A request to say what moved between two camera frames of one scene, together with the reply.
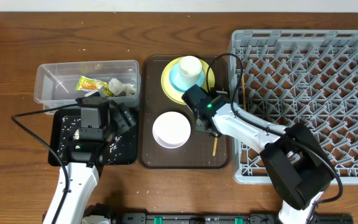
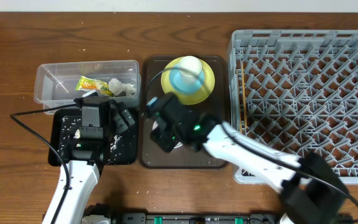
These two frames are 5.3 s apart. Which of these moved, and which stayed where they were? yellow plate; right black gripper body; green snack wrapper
Moved: right black gripper body
Stayed: green snack wrapper; yellow plate
